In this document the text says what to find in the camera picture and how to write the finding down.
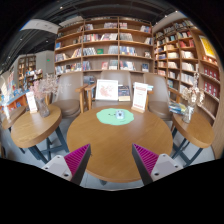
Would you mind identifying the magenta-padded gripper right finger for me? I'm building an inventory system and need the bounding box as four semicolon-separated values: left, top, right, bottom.
131;143;184;186

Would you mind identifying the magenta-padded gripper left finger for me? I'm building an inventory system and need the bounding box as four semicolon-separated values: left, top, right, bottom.
41;143;92;186

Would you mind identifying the green blob-shaped mouse pad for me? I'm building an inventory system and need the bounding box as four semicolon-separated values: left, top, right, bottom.
96;107;135;126

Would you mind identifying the round wooden side table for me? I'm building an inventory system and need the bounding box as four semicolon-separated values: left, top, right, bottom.
1;104;29;131
171;111;215;168
10;104;69;164

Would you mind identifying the colourful magazine stack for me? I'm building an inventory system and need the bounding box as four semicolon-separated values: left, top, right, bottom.
168;101;188;116

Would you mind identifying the clear vase with pale flowers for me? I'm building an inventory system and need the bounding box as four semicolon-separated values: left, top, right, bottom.
181;72;206;124

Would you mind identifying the glass vase with dried flowers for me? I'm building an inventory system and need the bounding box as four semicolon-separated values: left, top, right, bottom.
29;73;60;118

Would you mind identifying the white red sign stand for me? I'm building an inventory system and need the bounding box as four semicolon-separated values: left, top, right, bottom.
131;81;149;114

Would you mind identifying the brown padded wooden armchair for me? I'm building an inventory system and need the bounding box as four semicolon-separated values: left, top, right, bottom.
143;72;181;122
49;71;88;118
84;69;134;109

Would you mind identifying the dark cover book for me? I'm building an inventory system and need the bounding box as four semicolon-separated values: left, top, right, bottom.
117;85;131;102

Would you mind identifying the small white table sign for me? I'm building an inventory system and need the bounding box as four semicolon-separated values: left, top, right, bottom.
25;91;39;115

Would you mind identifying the white framed red picture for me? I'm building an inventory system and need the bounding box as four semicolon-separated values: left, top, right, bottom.
95;79;120;102

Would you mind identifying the distant wooden shelf unit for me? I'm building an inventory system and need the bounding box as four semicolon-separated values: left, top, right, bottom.
17;54;38;89

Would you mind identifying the curved wooden bookshelf unit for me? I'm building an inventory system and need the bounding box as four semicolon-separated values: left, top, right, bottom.
153;19;224;134

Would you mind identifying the wide wooden bookshelf unit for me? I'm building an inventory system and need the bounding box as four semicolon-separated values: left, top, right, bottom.
53;16;155;76

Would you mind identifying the white hanging ceiling panel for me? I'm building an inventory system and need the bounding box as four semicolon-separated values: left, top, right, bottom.
20;18;60;35

